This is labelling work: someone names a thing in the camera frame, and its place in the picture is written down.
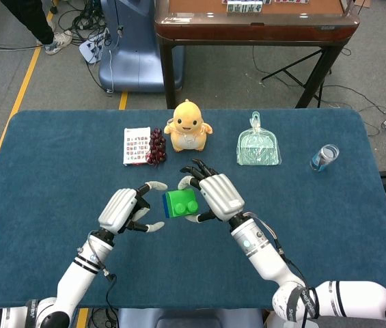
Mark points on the brown mahjong table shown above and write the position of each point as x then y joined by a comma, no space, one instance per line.
247,29

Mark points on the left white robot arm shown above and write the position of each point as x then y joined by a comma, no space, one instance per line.
76,280

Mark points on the blue table cloth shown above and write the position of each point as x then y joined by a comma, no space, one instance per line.
59,171

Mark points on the dark red grape bunch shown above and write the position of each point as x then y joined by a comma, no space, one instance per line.
156,148

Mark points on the person's leg and shoe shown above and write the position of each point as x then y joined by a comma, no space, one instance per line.
35,20

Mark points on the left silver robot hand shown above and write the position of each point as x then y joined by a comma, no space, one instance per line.
117,210

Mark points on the yellow plush dinosaur toy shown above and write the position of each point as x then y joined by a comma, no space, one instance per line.
187,133

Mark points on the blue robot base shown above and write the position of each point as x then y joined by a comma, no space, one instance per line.
134,65

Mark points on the clear bottle with blue label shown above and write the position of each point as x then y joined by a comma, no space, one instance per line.
324,159

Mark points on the row of standing mahjong tiles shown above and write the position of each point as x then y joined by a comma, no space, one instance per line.
244,7

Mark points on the dustpan set in plastic bag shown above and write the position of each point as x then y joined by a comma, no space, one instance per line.
258,148

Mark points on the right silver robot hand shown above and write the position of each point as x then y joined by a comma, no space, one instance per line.
220,194

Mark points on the green building block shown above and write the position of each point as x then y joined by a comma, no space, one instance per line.
182,201

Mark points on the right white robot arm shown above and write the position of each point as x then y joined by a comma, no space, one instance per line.
268,259

